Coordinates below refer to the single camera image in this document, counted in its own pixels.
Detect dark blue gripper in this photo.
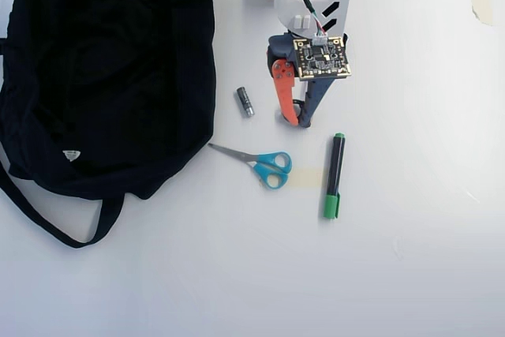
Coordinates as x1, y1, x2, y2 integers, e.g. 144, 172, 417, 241
266, 32, 351, 129

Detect black cloth bag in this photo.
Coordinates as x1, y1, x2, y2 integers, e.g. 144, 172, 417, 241
0, 0, 219, 250

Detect black cylindrical battery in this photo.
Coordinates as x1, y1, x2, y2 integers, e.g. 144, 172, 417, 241
235, 86, 256, 119

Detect beige masking tape strip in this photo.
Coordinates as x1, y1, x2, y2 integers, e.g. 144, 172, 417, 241
258, 168, 326, 189
469, 0, 495, 27

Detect black marker with green cap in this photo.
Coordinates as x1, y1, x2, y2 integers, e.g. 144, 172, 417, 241
323, 132, 347, 220

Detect black camera circuit board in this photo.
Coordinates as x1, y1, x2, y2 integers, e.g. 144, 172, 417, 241
292, 36, 354, 81

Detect blue handled scissors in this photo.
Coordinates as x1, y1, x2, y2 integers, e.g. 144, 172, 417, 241
208, 142, 294, 191

